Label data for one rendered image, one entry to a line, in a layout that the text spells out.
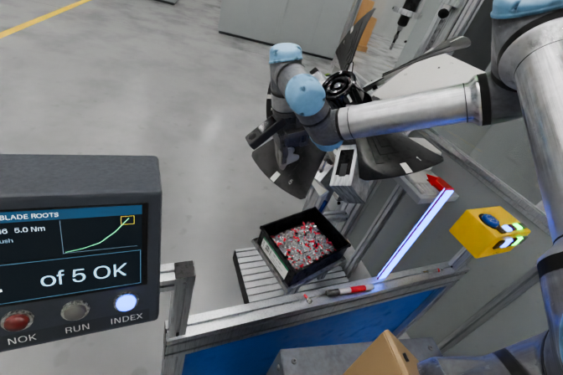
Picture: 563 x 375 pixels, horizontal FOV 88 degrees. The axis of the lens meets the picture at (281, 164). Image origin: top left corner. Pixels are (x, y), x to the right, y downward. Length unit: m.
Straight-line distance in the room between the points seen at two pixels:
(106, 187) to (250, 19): 6.12
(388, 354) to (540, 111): 0.31
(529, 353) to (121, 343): 1.46
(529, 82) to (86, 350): 1.64
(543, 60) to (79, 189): 0.53
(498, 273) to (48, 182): 1.48
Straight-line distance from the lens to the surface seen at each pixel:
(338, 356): 0.58
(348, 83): 0.94
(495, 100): 0.63
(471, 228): 0.96
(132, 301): 0.42
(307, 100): 0.60
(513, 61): 0.51
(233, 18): 6.39
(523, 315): 1.54
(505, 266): 1.51
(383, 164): 0.76
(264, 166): 0.93
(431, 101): 0.64
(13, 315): 0.43
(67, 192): 0.35
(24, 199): 0.36
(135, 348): 1.61
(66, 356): 1.65
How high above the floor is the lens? 1.49
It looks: 34 degrees down
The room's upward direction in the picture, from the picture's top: 18 degrees clockwise
